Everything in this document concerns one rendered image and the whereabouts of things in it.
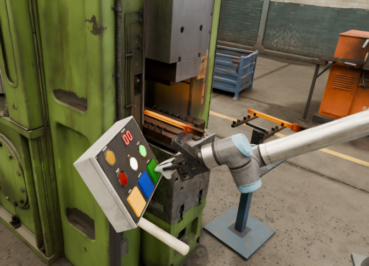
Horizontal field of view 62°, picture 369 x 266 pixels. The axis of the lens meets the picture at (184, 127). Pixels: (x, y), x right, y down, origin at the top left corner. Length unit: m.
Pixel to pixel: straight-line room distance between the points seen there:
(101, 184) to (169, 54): 0.65
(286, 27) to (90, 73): 8.09
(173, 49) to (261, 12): 8.10
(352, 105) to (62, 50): 4.01
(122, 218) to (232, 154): 0.43
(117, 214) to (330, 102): 4.14
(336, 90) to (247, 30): 5.24
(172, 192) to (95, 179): 0.72
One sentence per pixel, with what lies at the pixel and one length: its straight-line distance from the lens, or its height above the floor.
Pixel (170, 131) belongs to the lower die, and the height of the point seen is 0.99.
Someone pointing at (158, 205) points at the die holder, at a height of 0.53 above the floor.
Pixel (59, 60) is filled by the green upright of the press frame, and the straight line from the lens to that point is 1.63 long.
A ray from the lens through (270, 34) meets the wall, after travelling 9.33.
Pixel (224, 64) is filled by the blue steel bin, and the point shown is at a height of 0.54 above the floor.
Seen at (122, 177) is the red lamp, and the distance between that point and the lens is 1.04.
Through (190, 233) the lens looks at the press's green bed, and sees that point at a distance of 2.20.
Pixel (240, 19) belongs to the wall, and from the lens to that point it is 9.72.
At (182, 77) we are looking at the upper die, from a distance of 1.48.
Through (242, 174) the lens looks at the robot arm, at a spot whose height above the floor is 1.09.
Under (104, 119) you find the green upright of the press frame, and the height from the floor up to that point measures 1.13.
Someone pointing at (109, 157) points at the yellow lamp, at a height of 1.17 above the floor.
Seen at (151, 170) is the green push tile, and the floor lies 1.02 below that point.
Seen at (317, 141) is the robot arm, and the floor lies 1.21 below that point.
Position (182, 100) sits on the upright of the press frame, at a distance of 1.90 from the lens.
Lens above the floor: 1.69
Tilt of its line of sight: 25 degrees down
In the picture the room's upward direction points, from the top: 5 degrees clockwise
